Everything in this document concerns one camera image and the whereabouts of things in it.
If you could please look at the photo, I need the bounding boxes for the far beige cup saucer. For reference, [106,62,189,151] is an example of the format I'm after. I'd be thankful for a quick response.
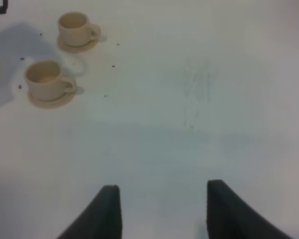
[57,36,98,53]

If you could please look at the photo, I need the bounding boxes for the near beige teacup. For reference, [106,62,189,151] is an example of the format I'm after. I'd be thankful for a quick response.
[24,60,77,101]

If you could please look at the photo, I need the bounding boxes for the beige teacup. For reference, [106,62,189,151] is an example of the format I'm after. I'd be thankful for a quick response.
[58,12,101,46]
[24,60,77,101]

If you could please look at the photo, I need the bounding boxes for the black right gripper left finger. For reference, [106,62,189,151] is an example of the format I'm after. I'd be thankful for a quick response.
[59,185,123,239]

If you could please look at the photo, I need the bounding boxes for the near beige cup saucer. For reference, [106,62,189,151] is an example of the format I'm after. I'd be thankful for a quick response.
[27,91,76,109]

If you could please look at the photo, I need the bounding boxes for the beige cup saucer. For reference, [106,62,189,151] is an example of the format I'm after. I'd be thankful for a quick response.
[27,91,76,109]
[57,36,98,53]

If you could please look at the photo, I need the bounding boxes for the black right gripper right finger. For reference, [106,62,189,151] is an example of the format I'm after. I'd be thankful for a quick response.
[206,180,290,239]

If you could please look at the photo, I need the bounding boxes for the far beige teacup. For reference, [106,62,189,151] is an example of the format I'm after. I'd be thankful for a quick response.
[58,12,101,46]

